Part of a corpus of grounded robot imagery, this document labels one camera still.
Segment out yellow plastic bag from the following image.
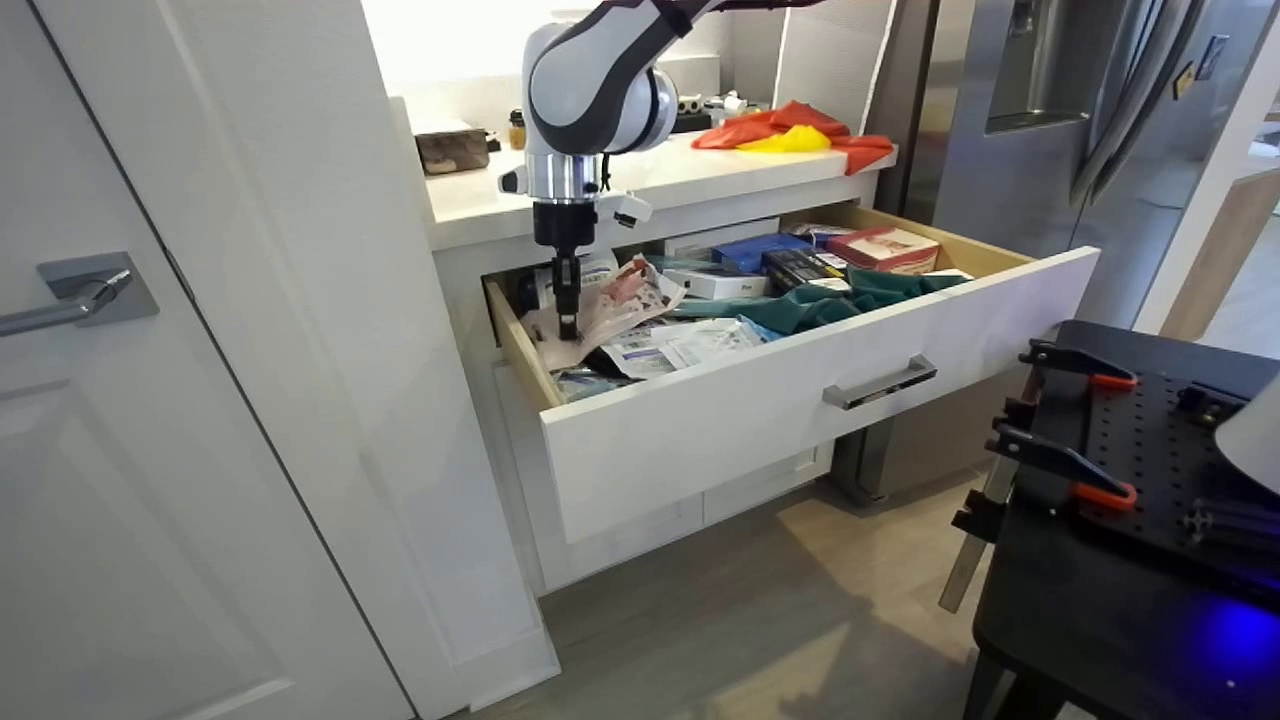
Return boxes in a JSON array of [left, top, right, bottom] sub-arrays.
[[733, 118, 841, 158]]

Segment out red and white book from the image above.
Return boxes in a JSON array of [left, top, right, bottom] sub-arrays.
[[823, 218, 945, 276]]

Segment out orange and yellow items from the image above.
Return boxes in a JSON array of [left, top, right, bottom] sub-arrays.
[[688, 99, 899, 180]]

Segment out white medical mask package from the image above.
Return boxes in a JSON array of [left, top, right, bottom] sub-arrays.
[[596, 313, 767, 382], [547, 363, 623, 403]]

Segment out black small boxes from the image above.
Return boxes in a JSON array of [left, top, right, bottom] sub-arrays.
[[759, 244, 851, 294]]

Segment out white panel door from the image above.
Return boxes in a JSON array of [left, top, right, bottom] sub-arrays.
[[0, 0, 563, 720]]

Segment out silver drawer handle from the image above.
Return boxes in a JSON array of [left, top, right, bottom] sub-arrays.
[[819, 352, 945, 414]]

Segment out stainless steel refrigerator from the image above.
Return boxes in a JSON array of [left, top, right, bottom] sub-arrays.
[[827, 0, 1280, 512]]

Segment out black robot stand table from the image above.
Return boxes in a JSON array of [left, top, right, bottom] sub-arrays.
[[956, 314, 1280, 720]]

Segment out black orange spring clamp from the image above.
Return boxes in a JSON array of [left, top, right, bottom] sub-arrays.
[[1017, 337, 1143, 403], [983, 414, 1143, 521]]

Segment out white wooden drawer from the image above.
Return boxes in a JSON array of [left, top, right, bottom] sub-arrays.
[[481, 198, 1106, 546]]

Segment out silver door lever handle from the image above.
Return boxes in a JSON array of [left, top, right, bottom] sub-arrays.
[[0, 249, 166, 338]]

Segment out blue flat pack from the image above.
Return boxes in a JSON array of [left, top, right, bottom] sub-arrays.
[[706, 229, 819, 278]]

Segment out black small countertop item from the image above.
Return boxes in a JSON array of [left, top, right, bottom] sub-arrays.
[[667, 97, 726, 136]]

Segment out teal fabric pouch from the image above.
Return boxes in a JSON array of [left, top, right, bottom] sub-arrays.
[[664, 262, 971, 338]]

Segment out white phone box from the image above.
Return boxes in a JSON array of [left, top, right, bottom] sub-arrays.
[[661, 254, 778, 303]]

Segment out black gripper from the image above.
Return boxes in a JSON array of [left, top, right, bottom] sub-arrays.
[[533, 194, 599, 342]]

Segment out white kitchen cabinet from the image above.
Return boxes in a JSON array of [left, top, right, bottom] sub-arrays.
[[390, 91, 899, 601]]

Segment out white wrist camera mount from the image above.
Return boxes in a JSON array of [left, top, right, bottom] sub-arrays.
[[498, 163, 661, 229]]

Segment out grey bar clamp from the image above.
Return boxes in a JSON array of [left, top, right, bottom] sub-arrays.
[[934, 450, 1026, 620]]

